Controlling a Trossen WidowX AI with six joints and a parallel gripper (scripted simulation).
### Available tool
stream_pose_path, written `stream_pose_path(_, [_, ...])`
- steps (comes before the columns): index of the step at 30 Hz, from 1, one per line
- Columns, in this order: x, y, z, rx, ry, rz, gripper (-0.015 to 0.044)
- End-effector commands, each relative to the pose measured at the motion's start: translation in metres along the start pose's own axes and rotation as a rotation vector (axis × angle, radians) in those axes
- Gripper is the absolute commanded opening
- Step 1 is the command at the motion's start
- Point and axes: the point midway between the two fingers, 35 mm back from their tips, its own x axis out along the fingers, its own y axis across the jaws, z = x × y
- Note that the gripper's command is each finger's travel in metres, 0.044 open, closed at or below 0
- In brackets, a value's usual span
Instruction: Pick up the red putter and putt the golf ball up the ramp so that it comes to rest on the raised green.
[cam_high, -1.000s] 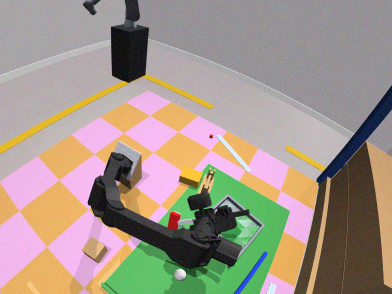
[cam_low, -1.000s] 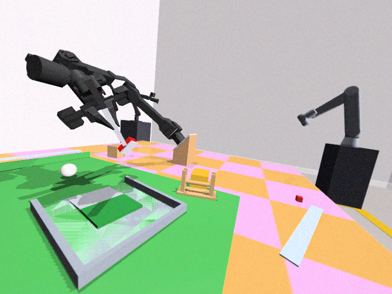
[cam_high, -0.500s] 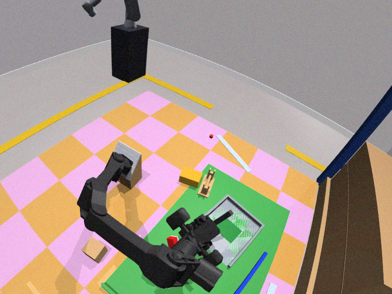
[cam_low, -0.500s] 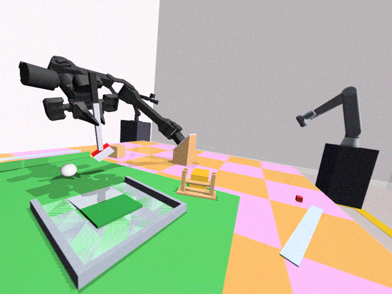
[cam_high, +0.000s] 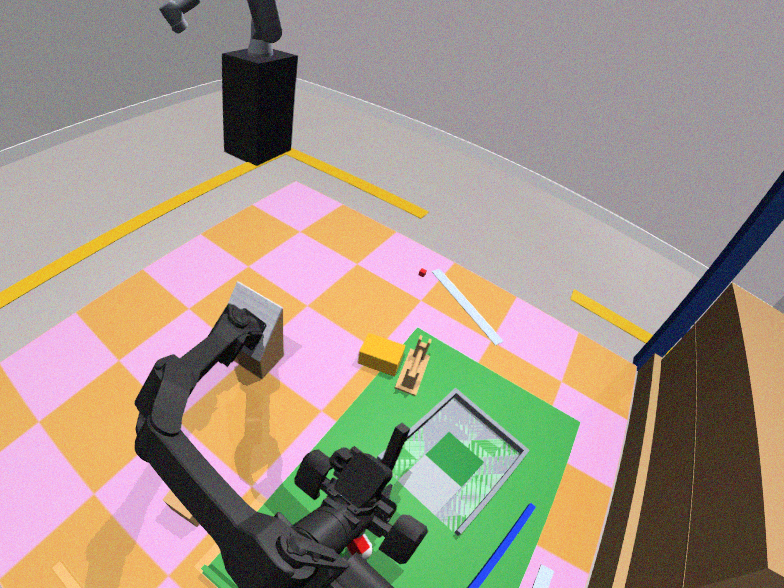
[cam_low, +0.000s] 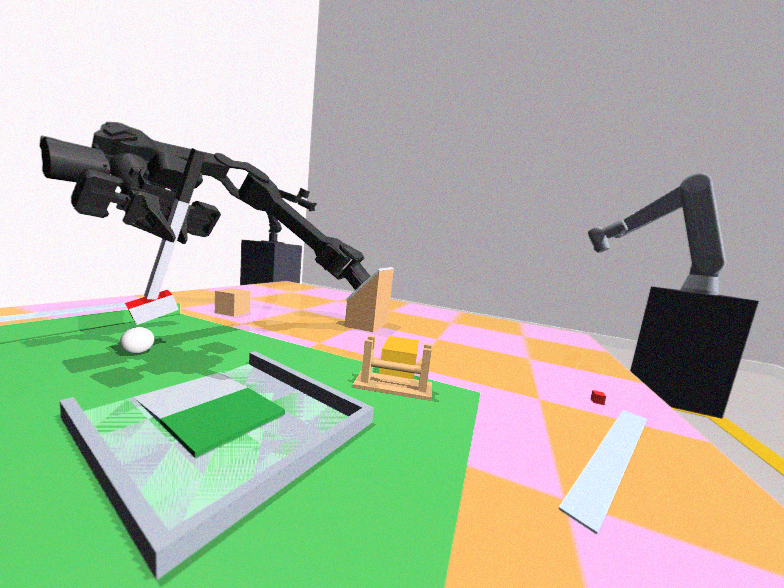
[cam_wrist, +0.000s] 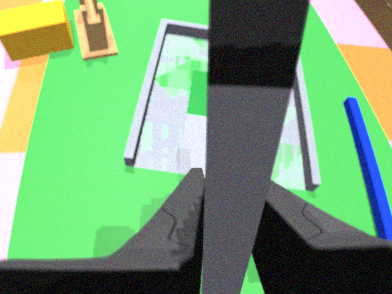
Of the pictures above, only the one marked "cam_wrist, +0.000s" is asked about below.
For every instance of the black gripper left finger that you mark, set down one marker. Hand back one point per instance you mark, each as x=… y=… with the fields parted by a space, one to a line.
x=163 y=257

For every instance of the yellow block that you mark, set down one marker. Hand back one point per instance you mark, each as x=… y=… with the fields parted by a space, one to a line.
x=34 y=30

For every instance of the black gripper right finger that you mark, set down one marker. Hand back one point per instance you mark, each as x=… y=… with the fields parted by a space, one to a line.
x=300 y=249

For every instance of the large green flat mat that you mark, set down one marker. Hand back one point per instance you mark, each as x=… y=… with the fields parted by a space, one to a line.
x=77 y=198

